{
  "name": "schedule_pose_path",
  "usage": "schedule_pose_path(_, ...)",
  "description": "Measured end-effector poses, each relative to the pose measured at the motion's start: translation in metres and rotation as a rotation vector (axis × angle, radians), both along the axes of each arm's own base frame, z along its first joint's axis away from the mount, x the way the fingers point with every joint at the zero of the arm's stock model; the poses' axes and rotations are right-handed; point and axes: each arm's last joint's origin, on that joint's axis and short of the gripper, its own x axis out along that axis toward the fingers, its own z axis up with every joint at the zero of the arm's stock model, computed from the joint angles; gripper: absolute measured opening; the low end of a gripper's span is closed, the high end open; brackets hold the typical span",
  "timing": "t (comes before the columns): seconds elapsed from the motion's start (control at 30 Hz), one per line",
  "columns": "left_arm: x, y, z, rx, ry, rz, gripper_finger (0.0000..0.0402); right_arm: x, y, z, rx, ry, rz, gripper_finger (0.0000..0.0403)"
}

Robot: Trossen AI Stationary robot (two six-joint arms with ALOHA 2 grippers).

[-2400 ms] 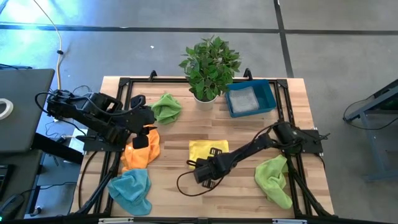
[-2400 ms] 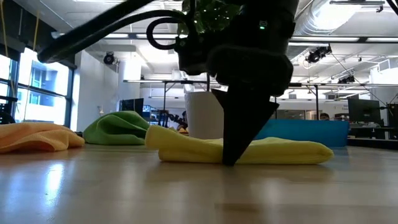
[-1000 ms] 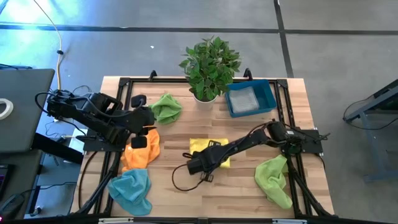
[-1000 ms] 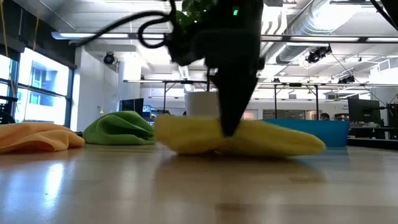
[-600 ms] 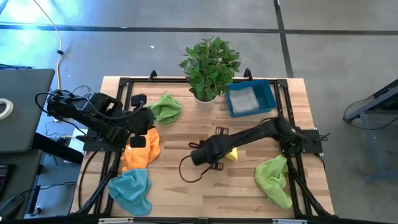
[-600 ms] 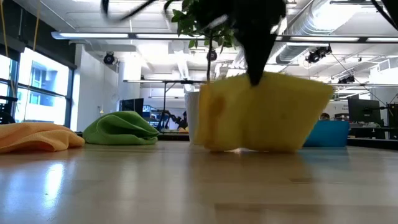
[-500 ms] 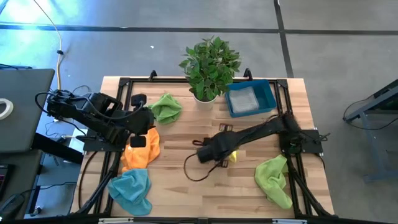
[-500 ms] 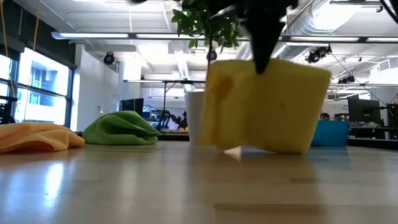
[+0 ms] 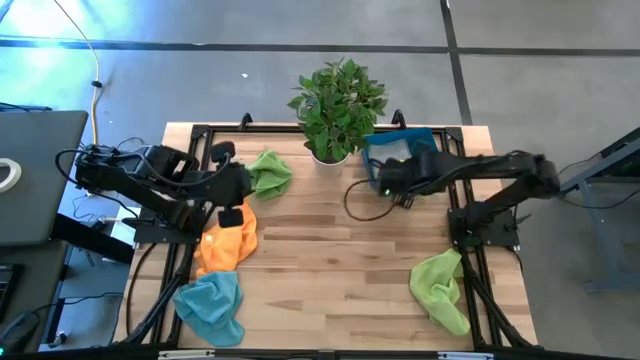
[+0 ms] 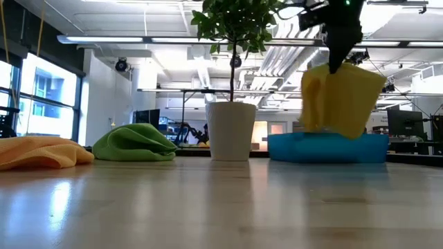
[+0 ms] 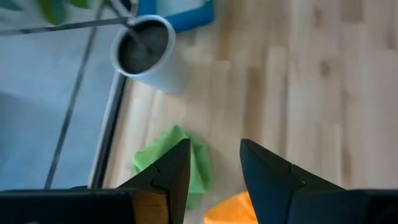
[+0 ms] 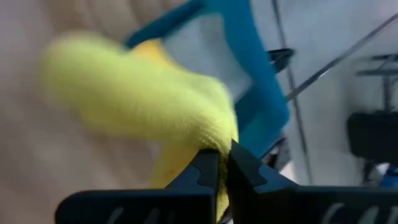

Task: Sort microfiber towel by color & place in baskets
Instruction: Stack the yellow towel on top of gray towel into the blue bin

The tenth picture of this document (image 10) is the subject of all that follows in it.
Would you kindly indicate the green leafy potted tree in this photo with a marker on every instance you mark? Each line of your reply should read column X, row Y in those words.
column 235, row 20

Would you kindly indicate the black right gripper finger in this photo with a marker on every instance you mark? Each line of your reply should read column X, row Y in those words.
column 339, row 52

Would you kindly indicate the orange microfiber towel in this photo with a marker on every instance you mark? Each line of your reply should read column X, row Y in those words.
column 38, row 152

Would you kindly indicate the black computer monitor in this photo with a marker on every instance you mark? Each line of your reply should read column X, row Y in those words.
column 405, row 124

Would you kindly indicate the black round ceiling camera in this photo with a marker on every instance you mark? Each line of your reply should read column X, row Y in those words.
column 121, row 64

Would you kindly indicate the yellow microfiber towel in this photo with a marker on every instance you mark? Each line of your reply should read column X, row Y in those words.
column 342, row 103

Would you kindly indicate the black background robot arm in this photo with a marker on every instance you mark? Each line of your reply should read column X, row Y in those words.
column 190, row 133

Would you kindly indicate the green microfiber towel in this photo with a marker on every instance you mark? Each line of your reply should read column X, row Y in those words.
column 133, row 143

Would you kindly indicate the long ceiling light bar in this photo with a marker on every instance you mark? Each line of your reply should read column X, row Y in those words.
column 104, row 39

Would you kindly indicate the black hanging ceiling camera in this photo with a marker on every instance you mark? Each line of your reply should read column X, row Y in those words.
column 236, row 61

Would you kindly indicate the silver ventilation duct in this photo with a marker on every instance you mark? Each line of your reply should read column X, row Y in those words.
column 318, row 62

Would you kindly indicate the blue fabric basket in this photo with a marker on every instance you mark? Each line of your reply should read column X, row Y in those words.
column 325, row 150

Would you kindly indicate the dark monitor pair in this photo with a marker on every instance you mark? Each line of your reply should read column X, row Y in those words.
column 147, row 119

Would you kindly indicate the black overhead camera rig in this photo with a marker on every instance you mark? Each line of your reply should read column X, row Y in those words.
column 360, row 57

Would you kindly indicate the white ribbed plant pot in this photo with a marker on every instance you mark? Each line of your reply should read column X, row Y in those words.
column 230, row 131

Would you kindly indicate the large window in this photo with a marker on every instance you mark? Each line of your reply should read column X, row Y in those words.
column 48, row 97

